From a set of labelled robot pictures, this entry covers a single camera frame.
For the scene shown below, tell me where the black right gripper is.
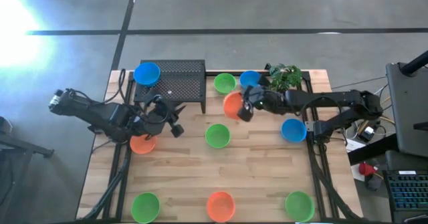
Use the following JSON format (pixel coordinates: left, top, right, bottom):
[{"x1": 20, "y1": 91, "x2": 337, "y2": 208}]
[{"x1": 236, "y1": 85, "x2": 288, "y2": 123}]

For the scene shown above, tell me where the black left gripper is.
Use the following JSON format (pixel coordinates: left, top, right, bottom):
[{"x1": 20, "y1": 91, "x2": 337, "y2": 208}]
[{"x1": 138, "y1": 95, "x2": 188, "y2": 139}]

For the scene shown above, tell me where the orange plastic mini bowl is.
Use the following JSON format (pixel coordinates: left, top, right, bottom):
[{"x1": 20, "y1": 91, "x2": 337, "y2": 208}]
[
  {"x1": 205, "y1": 191, "x2": 237, "y2": 223},
  {"x1": 129, "y1": 133, "x2": 158, "y2": 155},
  {"x1": 223, "y1": 90, "x2": 245, "y2": 121}
]

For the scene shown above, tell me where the blue plastic mini bowl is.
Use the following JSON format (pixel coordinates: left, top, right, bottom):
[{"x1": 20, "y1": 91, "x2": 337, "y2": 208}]
[
  {"x1": 239, "y1": 70, "x2": 262, "y2": 90},
  {"x1": 280, "y1": 118, "x2": 308, "y2": 144},
  {"x1": 132, "y1": 62, "x2": 161, "y2": 88}
]

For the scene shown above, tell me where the green plastic mini bowl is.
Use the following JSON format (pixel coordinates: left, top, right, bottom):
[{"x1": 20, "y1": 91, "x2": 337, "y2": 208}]
[
  {"x1": 213, "y1": 72, "x2": 237, "y2": 96},
  {"x1": 284, "y1": 190, "x2": 316, "y2": 223},
  {"x1": 130, "y1": 192, "x2": 161, "y2": 224},
  {"x1": 204, "y1": 123, "x2": 231, "y2": 150}
]

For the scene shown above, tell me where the black perforated metal shelf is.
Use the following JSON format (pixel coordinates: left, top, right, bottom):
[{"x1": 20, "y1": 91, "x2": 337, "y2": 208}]
[{"x1": 133, "y1": 59, "x2": 207, "y2": 114}]

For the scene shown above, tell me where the green leafy plant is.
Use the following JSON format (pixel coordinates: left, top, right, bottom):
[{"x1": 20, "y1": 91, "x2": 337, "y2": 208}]
[{"x1": 265, "y1": 62, "x2": 304, "y2": 92}]

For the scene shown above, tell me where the white paper sheet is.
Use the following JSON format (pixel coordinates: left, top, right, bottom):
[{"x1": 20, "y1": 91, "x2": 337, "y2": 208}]
[{"x1": 345, "y1": 138, "x2": 367, "y2": 153}]

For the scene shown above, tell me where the black power adapter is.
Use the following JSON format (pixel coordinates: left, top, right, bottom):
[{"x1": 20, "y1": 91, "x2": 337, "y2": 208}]
[{"x1": 357, "y1": 125, "x2": 376, "y2": 143}]

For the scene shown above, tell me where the small red object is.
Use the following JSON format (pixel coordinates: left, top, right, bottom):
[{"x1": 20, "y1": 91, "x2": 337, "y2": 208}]
[{"x1": 358, "y1": 162, "x2": 377, "y2": 177}]

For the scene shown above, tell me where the grey monitor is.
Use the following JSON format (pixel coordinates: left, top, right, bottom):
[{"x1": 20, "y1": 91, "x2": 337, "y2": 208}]
[{"x1": 385, "y1": 62, "x2": 428, "y2": 158}]

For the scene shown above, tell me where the backlit black keyboard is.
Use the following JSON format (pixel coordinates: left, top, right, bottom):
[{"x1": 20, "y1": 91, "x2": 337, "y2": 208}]
[{"x1": 382, "y1": 169, "x2": 428, "y2": 212}]

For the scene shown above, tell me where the black cable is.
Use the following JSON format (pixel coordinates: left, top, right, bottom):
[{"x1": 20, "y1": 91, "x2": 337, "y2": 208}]
[{"x1": 113, "y1": 68, "x2": 134, "y2": 106}]

